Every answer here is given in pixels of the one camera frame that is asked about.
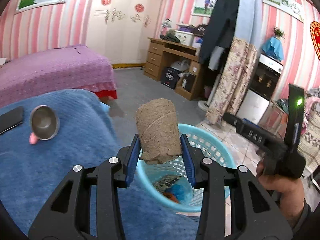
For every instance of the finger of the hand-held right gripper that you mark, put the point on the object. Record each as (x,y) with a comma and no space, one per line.
(250,132)
(251,123)

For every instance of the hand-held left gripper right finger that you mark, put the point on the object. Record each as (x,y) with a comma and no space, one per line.
(187,160)

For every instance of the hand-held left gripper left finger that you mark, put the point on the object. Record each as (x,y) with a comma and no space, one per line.
(132,157)

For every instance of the printed snack packet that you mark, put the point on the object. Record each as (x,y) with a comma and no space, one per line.
(167,180)

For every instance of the light blue plastic basket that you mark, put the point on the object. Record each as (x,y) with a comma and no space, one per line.
(215,150)

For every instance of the person's right forearm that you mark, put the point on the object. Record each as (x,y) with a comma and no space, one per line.
(303,220)

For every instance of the person's right hand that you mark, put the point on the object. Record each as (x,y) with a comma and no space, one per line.
(280,192)

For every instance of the black white water dispenser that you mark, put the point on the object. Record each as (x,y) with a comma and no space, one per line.
(265,80)

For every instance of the floral cloth cover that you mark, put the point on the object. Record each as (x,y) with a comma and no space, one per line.
(232,80)

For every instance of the white fan stand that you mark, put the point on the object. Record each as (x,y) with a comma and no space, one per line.
(207,105)

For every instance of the grey hanging garment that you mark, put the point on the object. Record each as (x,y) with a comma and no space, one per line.
(215,57)

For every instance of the blue cloth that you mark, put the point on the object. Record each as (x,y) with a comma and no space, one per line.
(272,47)

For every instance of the black cardboard box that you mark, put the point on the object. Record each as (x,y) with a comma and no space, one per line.
(170,77)

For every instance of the white appliance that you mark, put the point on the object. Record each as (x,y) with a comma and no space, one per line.
(178,65)

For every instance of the pink steel-lined mug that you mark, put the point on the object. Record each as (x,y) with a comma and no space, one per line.
(45,122)

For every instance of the small green plant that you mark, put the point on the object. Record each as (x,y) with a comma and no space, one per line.
(278,32)

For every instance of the blue fleece blanket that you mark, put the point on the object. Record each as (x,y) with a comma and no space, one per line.
(37,180)

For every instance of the dark hanging jacket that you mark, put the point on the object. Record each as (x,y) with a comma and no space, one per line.
(220,30)

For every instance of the wooden desk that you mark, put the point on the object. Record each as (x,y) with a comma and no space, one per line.
(155,55)

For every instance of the black bag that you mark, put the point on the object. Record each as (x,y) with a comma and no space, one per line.
(200,30)

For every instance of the white storage box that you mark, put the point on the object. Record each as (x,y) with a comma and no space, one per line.
(183,37)

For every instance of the light blue panel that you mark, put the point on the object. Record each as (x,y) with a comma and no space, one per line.
(247,10)

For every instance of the white wardrobe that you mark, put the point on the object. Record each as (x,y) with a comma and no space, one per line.
(120,42)

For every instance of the purple bag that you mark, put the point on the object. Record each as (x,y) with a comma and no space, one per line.
(185,27)

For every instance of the dark clothes pile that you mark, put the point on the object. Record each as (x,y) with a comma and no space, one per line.
(170,38)

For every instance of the bed with purple bedspread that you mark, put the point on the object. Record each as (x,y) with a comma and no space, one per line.
(50,72)

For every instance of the black smartphone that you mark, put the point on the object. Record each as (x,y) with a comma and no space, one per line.
(11,120)

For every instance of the couple photo poster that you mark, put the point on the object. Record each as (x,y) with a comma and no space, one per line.
(202,5)

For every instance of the desk lamp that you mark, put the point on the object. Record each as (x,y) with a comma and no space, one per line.
(166,25)

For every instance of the red heart wall decoration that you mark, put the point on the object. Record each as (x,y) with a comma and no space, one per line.
(316,37)

